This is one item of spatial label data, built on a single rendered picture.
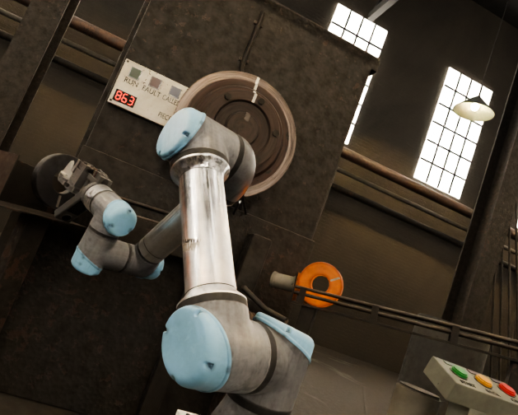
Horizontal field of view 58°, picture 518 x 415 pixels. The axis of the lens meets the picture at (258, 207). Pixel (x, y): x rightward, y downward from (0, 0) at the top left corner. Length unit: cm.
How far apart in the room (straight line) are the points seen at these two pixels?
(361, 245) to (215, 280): 816
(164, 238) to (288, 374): 49
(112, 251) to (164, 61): 97
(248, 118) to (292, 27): 59
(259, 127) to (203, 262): 99
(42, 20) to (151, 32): 269
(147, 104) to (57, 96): 626
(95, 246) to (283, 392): 57
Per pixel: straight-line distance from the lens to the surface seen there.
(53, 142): 793
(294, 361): 81
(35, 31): 456
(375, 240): 903
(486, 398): 128
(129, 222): 113
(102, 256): 116
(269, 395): 81
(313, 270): 166
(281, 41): 207
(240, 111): 168
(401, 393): 139
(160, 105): 185
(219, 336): 69
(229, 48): 200
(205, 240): 79
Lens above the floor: 63
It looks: 9 degrees up
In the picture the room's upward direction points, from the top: 21 degrees clockwise
